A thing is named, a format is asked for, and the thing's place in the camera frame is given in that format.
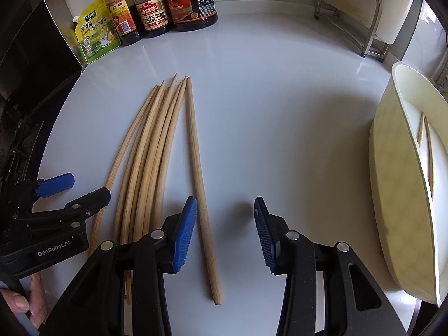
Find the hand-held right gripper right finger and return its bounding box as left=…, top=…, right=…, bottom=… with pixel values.
left=254, top=197, right=408, bottom=336

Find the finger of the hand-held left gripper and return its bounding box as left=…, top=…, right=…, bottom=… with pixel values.
left=5, top=172, right=76, bottom=214
left=14, top=187, right=112, bottom=233

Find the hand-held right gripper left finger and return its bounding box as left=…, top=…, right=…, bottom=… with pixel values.
left=38, top=196, right=198, bottom=336

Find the bundle of bamboo chopsticks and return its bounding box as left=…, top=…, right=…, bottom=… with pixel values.
left=87, top=73, right=188, bottom=305

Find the cream round plastic basin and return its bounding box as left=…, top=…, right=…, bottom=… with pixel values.
left=369, top=62, right=448, bottom=306

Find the person's left hand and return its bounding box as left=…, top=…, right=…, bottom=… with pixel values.
left=0, top=274, right=45, bottom=329

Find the black gas stove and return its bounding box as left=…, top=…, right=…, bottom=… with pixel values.
left=0, top=0, right=85, bottom=197

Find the yellow-green seasoning pouch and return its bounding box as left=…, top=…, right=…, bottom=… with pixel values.
left=72, top=0, right=122, bottom=66

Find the glass bottle with orange label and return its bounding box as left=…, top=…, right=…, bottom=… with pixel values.
left=103, top=0, right=144, bottom=46

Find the glass bottle with red label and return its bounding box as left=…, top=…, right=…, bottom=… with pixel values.
left=131, top=0, right=171, bottom=38

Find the dark soy sauce jug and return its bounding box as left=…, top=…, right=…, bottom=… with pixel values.
left=164, top=0, right=218, bottom=32

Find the stainless steel rack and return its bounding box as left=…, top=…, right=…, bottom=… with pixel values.
left=314, top=0, right=390, bottom=64

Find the white cutting board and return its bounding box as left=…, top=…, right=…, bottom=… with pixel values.
left=376, top=0, right=423, bottom=45

